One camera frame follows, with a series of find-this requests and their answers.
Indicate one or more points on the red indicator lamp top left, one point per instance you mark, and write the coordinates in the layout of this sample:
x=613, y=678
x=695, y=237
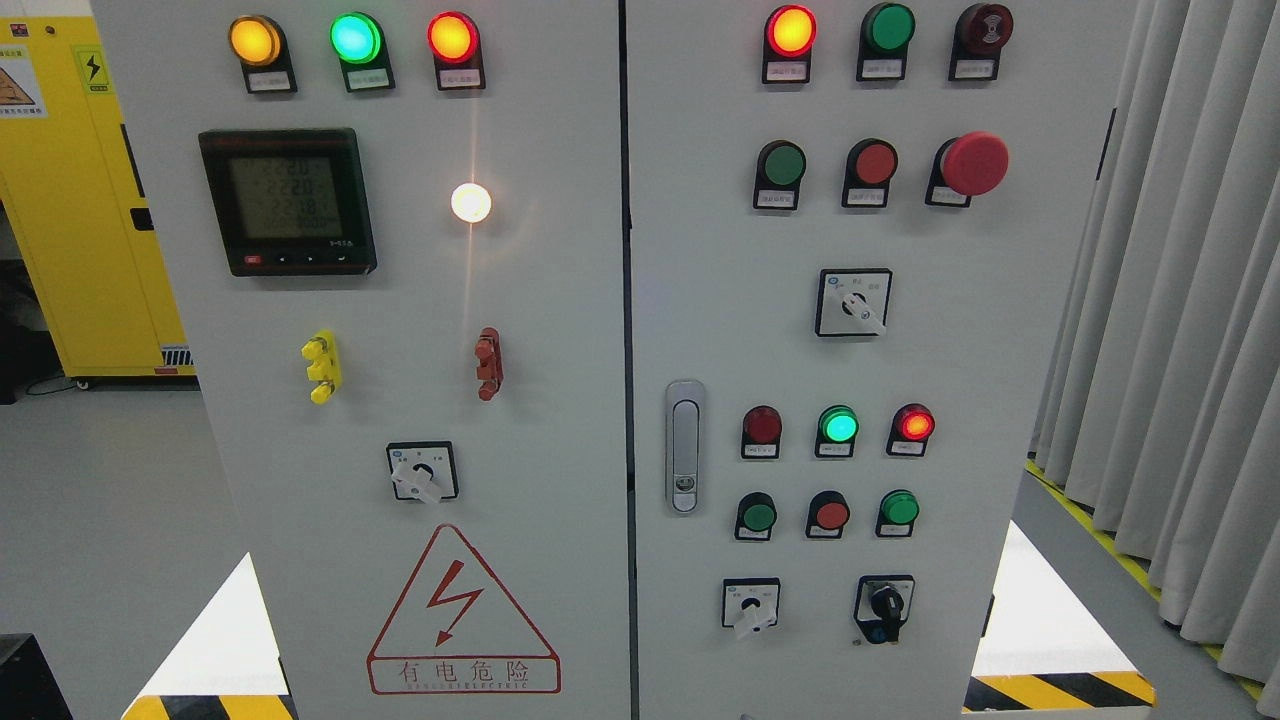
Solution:
x=455, y=45

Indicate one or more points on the black box bottom left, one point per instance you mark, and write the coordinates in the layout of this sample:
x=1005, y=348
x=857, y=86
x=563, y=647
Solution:
x=28, y=688

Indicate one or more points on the red push button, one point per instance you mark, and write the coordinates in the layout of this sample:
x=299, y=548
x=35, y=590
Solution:
x=828, y=515
x=870, y=165

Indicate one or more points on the yellow safety cabinet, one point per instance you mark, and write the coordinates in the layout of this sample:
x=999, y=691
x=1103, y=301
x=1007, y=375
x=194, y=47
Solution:
x=75, y=200

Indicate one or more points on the black digital power meter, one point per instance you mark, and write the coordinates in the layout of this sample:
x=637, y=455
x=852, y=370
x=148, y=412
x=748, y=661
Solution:
x=290, y=201

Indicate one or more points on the upper right rotary selector switch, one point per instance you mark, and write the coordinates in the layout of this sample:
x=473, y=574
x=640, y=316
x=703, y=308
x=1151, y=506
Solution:
x=852, y=303

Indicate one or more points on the lower green push button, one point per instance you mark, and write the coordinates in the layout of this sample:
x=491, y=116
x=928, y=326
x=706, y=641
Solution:
x=755, y=518

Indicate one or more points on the upper red push button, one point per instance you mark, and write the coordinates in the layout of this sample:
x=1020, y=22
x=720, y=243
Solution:
x=870, y=165

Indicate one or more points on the silver door latch handle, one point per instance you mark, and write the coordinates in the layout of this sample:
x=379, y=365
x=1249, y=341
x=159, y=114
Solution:
x=684, y=402

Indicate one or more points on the green unlit lamp top right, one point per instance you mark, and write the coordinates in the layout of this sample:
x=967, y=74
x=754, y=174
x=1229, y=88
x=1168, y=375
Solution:
x=884, y=38

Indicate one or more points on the green lamp lower right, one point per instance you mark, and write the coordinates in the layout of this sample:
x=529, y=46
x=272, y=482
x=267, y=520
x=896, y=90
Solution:
x=898, y=511

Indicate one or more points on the upper green push button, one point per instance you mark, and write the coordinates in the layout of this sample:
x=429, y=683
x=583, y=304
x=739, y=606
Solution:
x=780, y=168

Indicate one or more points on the red terminal connector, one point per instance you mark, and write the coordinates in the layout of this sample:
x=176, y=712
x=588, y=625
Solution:
x=489, y=371

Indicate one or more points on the red electric hazard warning sticker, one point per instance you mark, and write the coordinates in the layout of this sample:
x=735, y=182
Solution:
x=456, y=629

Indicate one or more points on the black key selector switch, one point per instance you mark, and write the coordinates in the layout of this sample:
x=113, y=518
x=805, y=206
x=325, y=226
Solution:
x=882, y=606

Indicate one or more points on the green indicator lamp top left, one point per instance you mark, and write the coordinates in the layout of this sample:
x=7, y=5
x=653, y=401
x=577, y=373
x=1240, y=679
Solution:
x=359, y=43

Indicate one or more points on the lower red push button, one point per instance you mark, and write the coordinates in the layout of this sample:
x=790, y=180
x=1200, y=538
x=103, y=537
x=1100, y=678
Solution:
x=828, y=515

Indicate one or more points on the red lit indicator lamp middle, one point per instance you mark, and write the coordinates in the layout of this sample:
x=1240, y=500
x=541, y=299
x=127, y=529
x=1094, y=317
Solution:
x=910, y=430

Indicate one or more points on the green push button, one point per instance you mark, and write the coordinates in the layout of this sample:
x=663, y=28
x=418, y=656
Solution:
x=780, y=168
x=755, y=518

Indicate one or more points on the left door rotary selector switch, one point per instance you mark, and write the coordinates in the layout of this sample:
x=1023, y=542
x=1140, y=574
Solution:
x=423, y=471

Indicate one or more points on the grey cabinet door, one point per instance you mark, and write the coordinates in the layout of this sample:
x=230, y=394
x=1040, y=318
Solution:
x=726, y=295
x=542, y=467

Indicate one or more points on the lower white rotary selector switch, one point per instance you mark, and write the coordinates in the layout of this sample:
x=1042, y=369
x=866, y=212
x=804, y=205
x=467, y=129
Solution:
x=750, y=605

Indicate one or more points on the grey curtain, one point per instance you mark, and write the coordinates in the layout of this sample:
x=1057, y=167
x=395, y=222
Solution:
x=1161, y=410

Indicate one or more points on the yellow indicator lamp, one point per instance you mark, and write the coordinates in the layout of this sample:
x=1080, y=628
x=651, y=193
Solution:
x=263, y=53

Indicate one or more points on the dark red indicator lamp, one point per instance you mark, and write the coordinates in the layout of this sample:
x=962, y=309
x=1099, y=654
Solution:
x=761, y=434

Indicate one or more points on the red lit lamp top right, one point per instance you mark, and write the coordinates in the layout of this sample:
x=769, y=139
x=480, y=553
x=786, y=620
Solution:
x=789, y=35

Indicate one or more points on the left grey cabinet door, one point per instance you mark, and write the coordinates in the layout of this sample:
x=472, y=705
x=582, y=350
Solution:
x=542, y=467

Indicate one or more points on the green lit indicator lamp middle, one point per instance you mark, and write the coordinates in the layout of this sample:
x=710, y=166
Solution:
x=835, y=433

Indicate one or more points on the red emergency stop mushroom button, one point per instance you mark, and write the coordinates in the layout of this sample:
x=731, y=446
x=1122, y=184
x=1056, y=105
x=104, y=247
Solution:
x=966, y=166

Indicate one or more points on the yellow terminal connector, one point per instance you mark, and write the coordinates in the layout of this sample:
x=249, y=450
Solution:
x=324, y=370

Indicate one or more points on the right grey cabinet door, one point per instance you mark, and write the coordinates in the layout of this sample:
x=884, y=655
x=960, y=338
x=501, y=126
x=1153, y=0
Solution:
x=726, y=295

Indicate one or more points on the white lit indicator lamp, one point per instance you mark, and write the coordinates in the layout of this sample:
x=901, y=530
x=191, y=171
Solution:
x=471, y=202

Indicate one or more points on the dark red buzzer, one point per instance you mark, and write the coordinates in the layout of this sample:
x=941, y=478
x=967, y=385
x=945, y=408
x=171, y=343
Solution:
x=980, y=34

